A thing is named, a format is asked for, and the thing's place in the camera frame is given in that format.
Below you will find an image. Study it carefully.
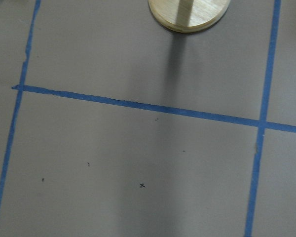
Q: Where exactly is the wooden mug tree stand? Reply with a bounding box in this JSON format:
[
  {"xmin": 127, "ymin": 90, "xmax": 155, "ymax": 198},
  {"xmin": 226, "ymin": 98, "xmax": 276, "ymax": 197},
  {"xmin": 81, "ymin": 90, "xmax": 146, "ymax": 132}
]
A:
[{"xmin": 148, "ymin": 0, "xmax": 231, "ymax": 33}]

